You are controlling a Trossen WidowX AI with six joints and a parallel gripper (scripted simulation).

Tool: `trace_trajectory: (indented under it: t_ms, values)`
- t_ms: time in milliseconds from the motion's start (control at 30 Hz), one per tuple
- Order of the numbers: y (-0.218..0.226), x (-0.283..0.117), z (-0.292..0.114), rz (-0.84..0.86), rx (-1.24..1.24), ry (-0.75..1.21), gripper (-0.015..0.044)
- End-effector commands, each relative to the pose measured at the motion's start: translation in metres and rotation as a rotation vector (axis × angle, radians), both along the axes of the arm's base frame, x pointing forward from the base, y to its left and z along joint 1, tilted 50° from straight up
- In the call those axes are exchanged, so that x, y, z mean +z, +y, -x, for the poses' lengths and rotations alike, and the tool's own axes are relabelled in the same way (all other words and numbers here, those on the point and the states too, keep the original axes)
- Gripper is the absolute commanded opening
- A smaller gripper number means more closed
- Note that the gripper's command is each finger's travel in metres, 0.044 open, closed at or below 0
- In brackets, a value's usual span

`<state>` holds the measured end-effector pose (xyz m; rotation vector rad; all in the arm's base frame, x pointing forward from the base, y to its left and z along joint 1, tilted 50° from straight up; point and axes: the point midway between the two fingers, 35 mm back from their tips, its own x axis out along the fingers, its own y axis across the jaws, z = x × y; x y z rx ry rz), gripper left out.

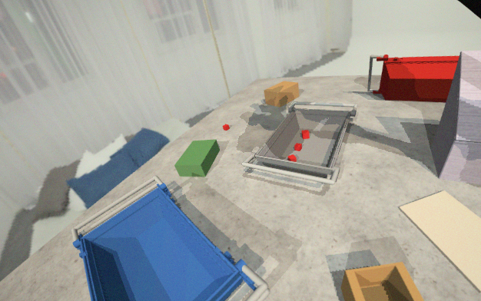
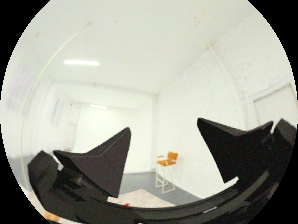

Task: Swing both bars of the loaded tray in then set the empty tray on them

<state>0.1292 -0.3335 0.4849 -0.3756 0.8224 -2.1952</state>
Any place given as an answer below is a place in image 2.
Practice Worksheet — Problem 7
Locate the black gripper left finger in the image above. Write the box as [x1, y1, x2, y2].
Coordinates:
[52, 127, 132, 198]

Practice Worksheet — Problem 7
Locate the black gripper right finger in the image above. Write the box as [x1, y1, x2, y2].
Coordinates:
[197, 117, 274, 184]

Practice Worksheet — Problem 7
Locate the tan rectangular block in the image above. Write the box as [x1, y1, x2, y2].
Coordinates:
[43, 212, 60, 222]

